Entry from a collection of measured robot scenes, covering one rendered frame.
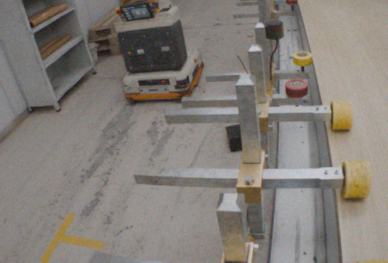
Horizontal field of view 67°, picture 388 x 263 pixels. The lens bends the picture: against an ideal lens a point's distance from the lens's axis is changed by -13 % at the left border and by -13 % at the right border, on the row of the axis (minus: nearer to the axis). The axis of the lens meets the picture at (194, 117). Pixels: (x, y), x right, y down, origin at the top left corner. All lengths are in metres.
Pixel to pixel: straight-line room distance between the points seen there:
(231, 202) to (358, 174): 0.33
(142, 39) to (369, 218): 2.50
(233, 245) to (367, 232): 0.29
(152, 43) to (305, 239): 2.25
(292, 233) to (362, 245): 0.39
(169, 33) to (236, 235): 2.42
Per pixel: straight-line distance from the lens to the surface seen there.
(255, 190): 0.68
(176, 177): 0.74
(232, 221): 0.47
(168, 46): 2.85
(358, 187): 0.70
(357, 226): 0.70
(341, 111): 0.89
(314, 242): 1.01
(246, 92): 0.62
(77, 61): 4.29
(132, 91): 3.09
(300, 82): 1.16
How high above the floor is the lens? 1.44
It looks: 32 degrees down
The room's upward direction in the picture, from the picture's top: 11 degrees counter-clockwise
